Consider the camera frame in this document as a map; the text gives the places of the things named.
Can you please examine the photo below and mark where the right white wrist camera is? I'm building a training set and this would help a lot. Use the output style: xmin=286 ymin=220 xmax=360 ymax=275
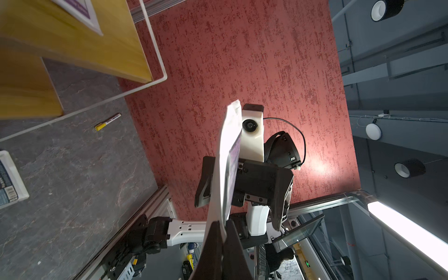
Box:
xmin=239 ymin=104 xmax=264 ymax=162

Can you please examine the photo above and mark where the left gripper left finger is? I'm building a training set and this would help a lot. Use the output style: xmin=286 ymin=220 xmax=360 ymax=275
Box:
xmin=190 ymin=221 xmax=223 ymax=280

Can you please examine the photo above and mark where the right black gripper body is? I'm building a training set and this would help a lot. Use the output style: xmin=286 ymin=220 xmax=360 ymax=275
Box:
xmin=232 ymin=159 xmax=277 ymax=207

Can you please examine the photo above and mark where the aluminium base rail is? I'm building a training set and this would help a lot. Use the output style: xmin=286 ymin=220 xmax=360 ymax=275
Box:
xmin=74 ymin=186 xmax=177 ymax=280

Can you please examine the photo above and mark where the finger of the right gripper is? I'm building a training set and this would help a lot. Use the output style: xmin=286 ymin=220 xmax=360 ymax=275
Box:
xmin=194 ymin=156 xmax=215 ymax=208
xmin=271 ymin=168 xmax=294 ymax=231

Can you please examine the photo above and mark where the white frame wooden shelf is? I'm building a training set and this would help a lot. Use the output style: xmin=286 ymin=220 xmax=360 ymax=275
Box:
xmin=1 ymin=1 xmax=168 ymax=142

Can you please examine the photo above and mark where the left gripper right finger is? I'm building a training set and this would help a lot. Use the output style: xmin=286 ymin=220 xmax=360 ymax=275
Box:
xmin=222 ymin=220 xmax=253 ymax=280

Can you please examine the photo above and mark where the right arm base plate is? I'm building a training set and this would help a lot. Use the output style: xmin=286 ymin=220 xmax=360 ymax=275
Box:
xmin=100 ymin=214 xmax=148 ymax=280

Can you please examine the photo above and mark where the purple coffee bag bottom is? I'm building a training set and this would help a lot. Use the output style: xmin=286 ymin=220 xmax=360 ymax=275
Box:
xmin=206 ymin=100 xmax=242 ymax=242

